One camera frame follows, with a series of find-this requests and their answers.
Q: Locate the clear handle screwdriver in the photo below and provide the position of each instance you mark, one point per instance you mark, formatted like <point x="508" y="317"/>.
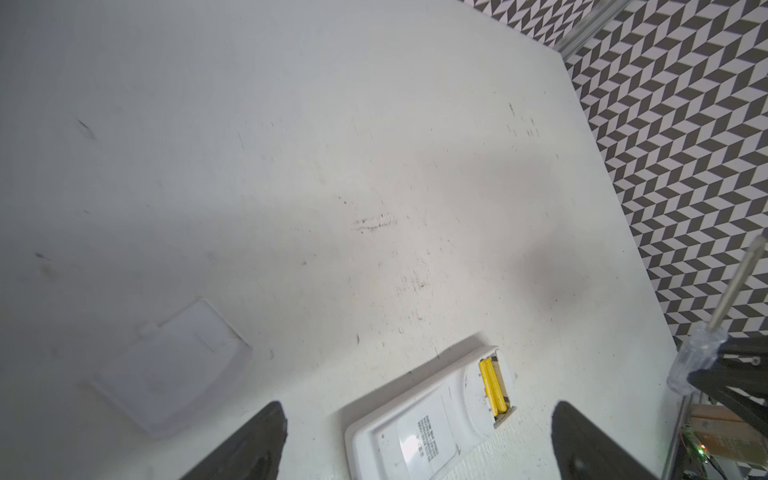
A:
<point x="700" y="350"/>

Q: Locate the white remote green buttons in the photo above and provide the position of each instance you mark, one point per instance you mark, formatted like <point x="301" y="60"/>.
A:
<point x="425" y="431"/>

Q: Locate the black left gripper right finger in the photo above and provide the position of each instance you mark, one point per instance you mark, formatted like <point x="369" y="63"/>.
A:
<point x="583" y="451"/>

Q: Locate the aluminium corner post right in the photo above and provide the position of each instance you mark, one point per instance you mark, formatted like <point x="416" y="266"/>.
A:
<point x="600" y="15"/>

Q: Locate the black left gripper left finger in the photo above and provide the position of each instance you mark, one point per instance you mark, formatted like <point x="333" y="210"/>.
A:
<point x="254" y="451"/>

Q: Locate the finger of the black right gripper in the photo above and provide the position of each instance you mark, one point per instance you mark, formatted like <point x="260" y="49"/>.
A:
<point x="744" y="392"/>
<point x="752" y="351"/>

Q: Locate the white battery cover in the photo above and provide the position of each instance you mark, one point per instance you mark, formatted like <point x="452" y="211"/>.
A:
<point x="178" y="371"/>

